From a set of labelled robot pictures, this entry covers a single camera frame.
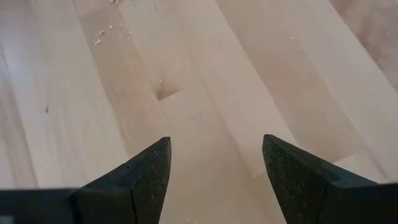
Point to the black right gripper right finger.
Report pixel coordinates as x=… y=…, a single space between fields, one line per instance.
x=295 y=186

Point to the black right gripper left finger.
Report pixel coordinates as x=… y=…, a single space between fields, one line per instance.
x=140 y=186

